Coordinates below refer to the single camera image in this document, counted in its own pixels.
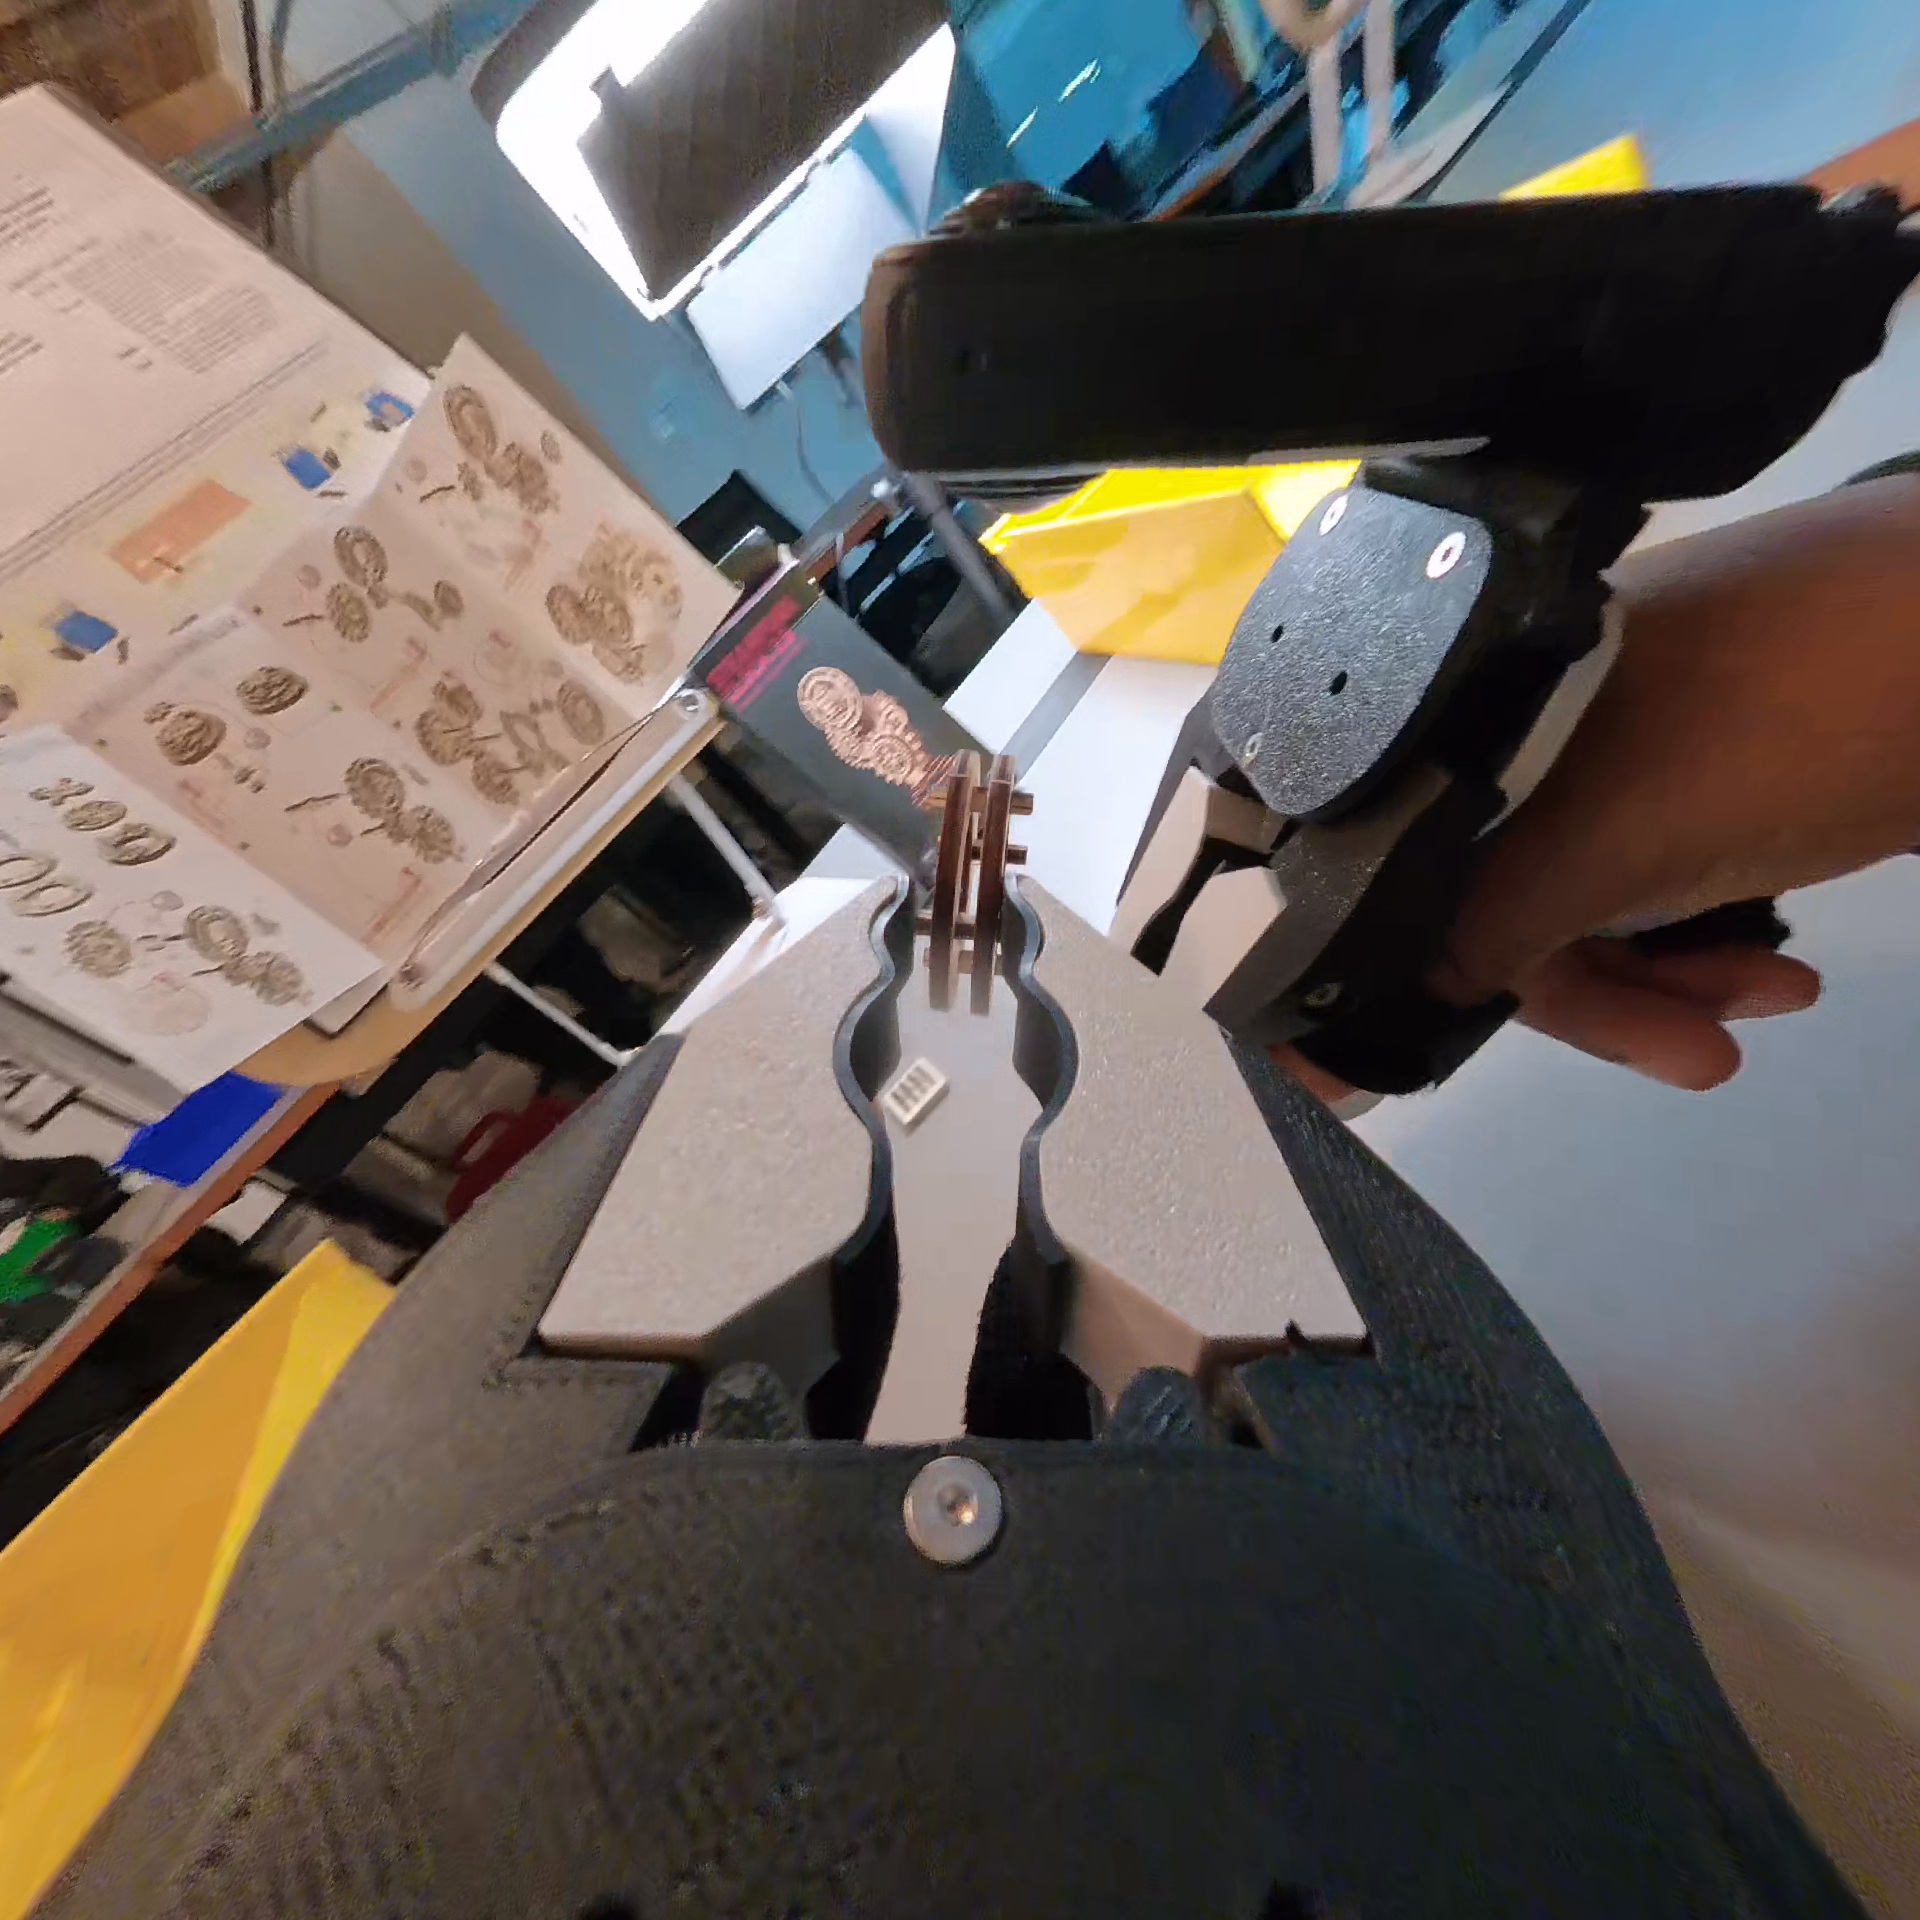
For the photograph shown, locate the red bag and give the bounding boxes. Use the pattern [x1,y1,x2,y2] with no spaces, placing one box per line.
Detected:
[447,1099,578,1219]

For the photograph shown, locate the computer monitor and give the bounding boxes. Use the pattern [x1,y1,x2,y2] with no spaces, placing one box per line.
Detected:
[471,0,962,406]

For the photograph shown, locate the black puzzle box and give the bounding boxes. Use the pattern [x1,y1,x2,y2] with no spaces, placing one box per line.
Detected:
[703,561,999,848]

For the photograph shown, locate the paper instruction booklet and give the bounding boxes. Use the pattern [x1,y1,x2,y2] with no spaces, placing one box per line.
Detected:
[0,81,748,1095]

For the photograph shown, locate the person's right hand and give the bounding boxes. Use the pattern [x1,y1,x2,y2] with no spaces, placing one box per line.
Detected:
[1437,477,1920,1091]

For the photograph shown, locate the yellow plastic bin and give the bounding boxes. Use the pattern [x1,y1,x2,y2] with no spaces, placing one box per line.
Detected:
[978,462,1365,665]
[0,1235,394,1920]

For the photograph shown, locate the blue tape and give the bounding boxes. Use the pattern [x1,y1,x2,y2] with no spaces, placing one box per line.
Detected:
[117,1070,289,1191]

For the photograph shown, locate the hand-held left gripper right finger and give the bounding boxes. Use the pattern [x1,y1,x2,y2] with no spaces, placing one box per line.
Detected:
[1015,872,1374,1397]

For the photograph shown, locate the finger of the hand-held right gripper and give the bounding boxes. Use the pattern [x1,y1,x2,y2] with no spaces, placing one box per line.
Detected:
[1184,858,1296,1032]
[1112,761,1277,969]

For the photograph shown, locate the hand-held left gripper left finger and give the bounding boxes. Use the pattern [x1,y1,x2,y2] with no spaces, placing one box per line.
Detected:
[536,872,917,1403]

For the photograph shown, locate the wooden ring part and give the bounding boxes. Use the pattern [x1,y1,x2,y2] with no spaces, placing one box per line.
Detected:
[918,746,1039,1019]

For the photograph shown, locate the grey desk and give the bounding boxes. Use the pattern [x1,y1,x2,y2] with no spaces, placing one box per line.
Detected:
[660,345,1920,1920]

